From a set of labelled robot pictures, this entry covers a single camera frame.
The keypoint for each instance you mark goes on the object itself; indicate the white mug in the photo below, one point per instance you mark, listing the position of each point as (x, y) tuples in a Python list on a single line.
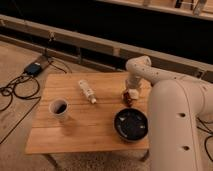
[(59, 109)]

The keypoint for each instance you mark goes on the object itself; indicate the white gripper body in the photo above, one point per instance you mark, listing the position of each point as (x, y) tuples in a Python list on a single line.
[(133, 82)]

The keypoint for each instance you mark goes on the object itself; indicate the red pepper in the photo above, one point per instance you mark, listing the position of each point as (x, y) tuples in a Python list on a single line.
[(127, 99)]

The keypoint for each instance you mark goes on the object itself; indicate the wooden table board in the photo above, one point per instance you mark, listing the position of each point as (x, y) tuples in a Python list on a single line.
[(89, 127)]

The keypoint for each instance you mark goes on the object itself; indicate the small white bottle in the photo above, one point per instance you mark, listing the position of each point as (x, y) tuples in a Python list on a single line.
[(88, 92)]

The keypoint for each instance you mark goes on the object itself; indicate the black bowl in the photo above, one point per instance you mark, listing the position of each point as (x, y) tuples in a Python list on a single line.
[(131, 124)]

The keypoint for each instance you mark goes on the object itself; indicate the black power adapter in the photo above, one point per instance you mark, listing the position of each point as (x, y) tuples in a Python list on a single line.
[(33, 69)]

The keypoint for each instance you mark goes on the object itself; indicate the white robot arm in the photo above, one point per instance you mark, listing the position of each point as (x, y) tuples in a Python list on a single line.
[(174, 102)]

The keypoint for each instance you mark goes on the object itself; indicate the wooden rail beam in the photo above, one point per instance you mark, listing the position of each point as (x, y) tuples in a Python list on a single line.
[(121, 50)]

